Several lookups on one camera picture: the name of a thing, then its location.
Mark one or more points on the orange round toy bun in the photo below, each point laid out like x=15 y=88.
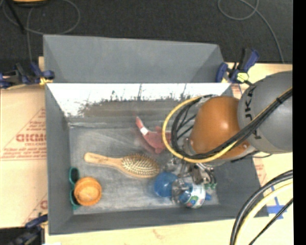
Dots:
x=88 y=191

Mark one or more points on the wooden hairbrush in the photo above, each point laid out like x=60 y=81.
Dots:
x=136 y=165

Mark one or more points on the grey metal bin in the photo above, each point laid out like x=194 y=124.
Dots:
x=117 y=193

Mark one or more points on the blue cup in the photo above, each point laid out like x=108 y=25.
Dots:
x=163 y=184

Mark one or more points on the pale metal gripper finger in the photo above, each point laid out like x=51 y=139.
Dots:
x=181 y=185
x=179 y=196

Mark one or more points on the brown cardboard board, red print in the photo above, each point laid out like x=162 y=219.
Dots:
x=20 y=177

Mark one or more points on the green sunglasses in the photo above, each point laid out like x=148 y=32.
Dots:
x=73 y=173

